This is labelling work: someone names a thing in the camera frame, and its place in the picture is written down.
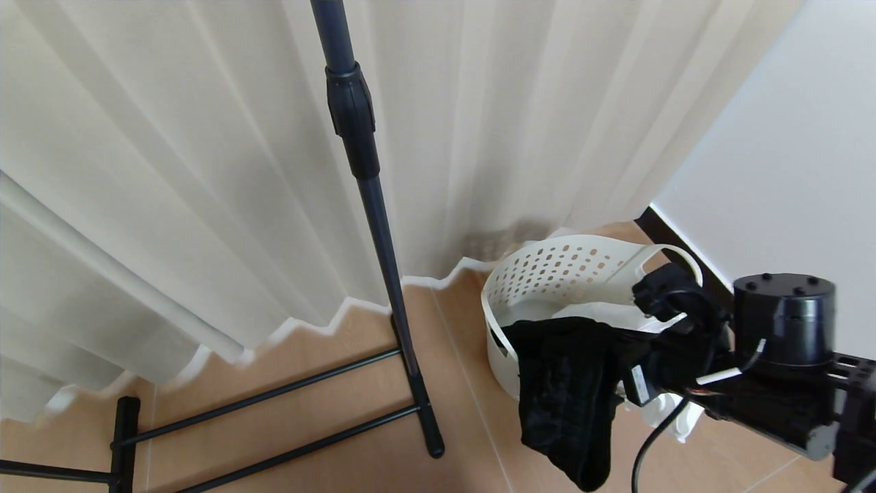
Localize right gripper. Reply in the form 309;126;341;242
619;322;732;412

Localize black shorts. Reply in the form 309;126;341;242
503;316;658;492

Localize white laundry basket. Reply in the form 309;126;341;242
480;234;704;401

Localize black clothes rack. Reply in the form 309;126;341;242
0;0;446;493

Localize white garment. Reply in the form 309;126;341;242
551;301;706;444

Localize beige curtain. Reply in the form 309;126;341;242
0;0;801;422

